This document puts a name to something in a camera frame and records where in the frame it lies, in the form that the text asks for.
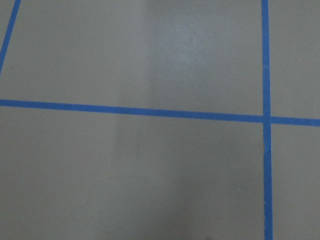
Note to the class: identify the brown paper table mat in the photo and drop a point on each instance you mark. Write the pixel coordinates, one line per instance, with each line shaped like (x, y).
(159, 119)

